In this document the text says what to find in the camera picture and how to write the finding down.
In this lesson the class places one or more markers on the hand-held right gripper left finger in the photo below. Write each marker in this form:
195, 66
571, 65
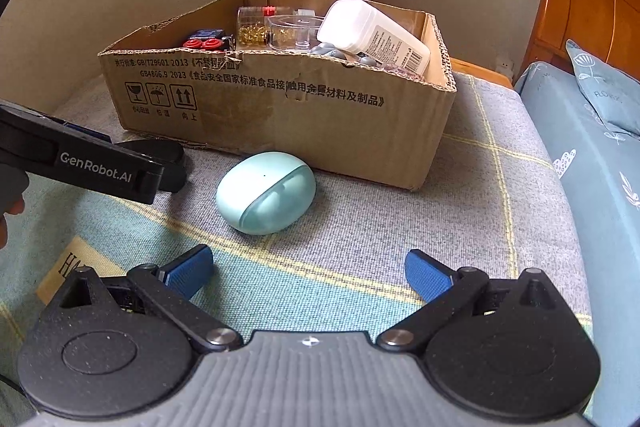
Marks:
187, 269

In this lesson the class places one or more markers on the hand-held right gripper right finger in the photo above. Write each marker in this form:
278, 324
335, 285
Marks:
425, 274

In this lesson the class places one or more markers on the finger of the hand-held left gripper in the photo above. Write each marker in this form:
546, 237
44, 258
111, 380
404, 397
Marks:
165, 167
87, 131

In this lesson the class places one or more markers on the mint green oval case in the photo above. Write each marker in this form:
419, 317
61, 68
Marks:
265, 194

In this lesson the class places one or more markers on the cardboard box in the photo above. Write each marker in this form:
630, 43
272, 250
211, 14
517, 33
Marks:
280, 127

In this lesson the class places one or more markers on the black toy with red wheels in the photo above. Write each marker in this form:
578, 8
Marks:
207, 42

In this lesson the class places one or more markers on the person's left hand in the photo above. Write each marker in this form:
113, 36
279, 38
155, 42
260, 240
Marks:
9, 227

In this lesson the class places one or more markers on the grey plaid blanket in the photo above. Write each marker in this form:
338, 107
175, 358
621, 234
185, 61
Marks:
350, 267

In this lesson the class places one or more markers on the jar of gold beads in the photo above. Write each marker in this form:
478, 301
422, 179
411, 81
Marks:
252, 29

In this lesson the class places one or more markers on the blue printed bed sheet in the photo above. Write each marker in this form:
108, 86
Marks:
600, 232

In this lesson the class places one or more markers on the clear plastic jar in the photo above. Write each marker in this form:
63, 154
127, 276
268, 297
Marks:
295, 32

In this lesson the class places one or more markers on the white plastic bottle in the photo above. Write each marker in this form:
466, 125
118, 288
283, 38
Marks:
375, 37

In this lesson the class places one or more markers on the blue printed pillow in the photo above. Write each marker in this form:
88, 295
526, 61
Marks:
605, 92

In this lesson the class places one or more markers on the wooden headboard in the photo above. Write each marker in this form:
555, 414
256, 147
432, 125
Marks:
590, 2

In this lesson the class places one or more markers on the wooden bed frame board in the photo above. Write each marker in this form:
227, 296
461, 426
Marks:
480, 74

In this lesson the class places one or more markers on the white wall socket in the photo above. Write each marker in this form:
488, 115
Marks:
506, 67

